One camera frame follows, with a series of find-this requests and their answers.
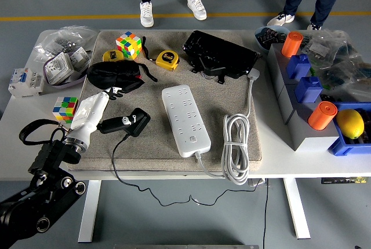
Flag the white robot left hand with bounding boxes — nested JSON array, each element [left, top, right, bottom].
[[67, 86, 138, 147]]

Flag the thin black plug cord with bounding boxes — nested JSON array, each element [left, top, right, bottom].
[[111, 133, 264, 207]]

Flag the black plug adapter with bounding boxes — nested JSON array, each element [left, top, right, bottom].
[[123, 107, 151, 138]]

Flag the white power strip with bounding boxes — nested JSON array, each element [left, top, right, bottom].
[[161, 85, 212, 159]]

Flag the colourful puzzle cube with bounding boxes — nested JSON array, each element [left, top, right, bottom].
[[52, 96, 79, 124], [115, 31, 143, 60]]

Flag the black fabric pouch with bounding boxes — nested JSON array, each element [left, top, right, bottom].
[[86, 60, 159, 93]]

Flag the flat yellow tape measure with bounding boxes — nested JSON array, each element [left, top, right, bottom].
[[102, 49, 124, 62]]

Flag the grey-brown mat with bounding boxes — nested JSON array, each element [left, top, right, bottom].
[[68, 30, 263, 173]]

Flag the white circuit breaker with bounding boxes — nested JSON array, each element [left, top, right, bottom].
[[8, 67, 45, 98]]

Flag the white table leg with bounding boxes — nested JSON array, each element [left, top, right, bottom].
[[78, 180, 102, 243], [282, 178, 311, 240]]

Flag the black table control panel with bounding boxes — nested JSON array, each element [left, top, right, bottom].
[[321, 177, 366, 185]]

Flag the clear bag of screws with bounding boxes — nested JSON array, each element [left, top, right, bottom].
[[33, 25, 98, 61]]

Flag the blue plastic bin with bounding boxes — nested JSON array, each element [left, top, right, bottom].
[[328, 101, 371, 156]]

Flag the grey block holder box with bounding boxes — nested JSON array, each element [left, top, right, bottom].
[[266, 42, 340, 152]]

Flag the yellow lemon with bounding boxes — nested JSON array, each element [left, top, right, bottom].
[[336, 108, 365, 140]]

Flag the orange cylinder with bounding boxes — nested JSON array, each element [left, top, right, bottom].
[[281, 31, 304, 58], [307, 101, 339, 131]]

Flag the blue block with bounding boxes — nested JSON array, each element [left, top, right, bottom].
[[293, 76, 323, 104], [286, 53, 311, 81]]

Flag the clear bags of parts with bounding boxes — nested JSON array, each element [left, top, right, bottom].
[[301, 28, 371, 104]]

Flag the light blue bowl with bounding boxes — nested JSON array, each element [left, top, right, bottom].
[[254, 25, 290, 53]]

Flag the white wall socket panel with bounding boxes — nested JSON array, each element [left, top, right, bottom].
[[69, 46, 91, 72], [43, 52, 77, 85]]

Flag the yellow tape measure with strap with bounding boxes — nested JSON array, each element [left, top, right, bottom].
[[141, 36, 180, 72]]

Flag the black hanging cable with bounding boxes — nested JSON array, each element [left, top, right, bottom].
[[262, 178, 270, 249]]

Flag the white power strip cable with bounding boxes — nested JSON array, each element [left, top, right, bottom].
[[194, 67, 261, 186]]

